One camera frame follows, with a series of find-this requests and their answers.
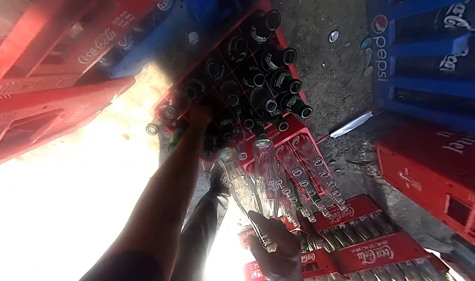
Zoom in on person's right hand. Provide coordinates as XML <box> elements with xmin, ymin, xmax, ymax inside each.
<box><xmin>247</xmin><ymin>210</ymin><xmax>302</xmax><ymax>281</ymax></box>

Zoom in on person's left hand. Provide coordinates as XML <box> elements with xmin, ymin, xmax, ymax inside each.
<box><xmin>188</xmin><ymin>93</ymin><xmax>214</xmax><ymax>129</ymax></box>

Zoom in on clear glass bottle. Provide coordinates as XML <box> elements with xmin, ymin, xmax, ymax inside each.
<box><xmin>218</xmin><ymin>148</ymin><xmax>278</xmax><ymax>253</ymax></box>
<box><xmin>253</xmin><ymin>139</ymin><xmax>280</xmax><ymax>219</ymax></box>

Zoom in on person's left forearm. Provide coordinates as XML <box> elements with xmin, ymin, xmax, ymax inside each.
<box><xmin>79</xmin><ymin>117</ymin><xmax>209</xmax><ymax>281</ymax></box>

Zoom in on person's legs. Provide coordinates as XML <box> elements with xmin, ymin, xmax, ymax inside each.
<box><xmin>170</xmin><ymin>172</ymin><xmax>230</xmax><ymax>281</ymax></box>

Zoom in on row of transparent empty bottles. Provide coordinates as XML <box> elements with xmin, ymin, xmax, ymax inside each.
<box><xmin>243</xmin><ymin>133</ymin><xmax>348</xmax><ymax>228</ymax></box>

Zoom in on red crate white script print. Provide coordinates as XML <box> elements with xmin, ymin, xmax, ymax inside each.
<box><xmin>328</xmin><ymin>230</ymin><xmax>449</xmax><ymax>276</ymax></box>
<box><xmin>0</xmin><ymin>0</ymin><xmax>160</xmax><ymax>98</ymax></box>
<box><xmin>310</xmin><ymin>194</ymin><xmax>387</xmax><ymax>233</ymax></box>

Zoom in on rows of bottles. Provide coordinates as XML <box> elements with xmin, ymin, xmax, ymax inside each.
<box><xmin>304</xmin><ymin>256</ymin><xmax>449</xmax><ymax>281</ymax></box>
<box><xmin>298</xmin><ymin>210</ymin><xmax>397</xmax><ymax>252</ymax></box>

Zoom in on white plastic piece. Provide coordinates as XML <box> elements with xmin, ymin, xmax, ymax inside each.
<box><xmin>330</xmin><ymin>111</ymin><xmax>374</xmax><ymax>139</ymax></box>

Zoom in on group of green glass bottles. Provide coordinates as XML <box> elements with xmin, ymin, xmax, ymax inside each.
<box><xmin>167</xmin><ymin>9</ymin><xmax>313</xmax><ymax>161</ymax></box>

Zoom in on blue crate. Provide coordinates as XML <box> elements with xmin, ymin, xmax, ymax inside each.
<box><xmin>367</xmin><ymin>0</ymin><xmax>475</xmax><ymax>138</ymax></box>
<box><xmin>99</xmin><ymin>0</ymin><xmax>222</xmax><ymax>79</ymax></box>

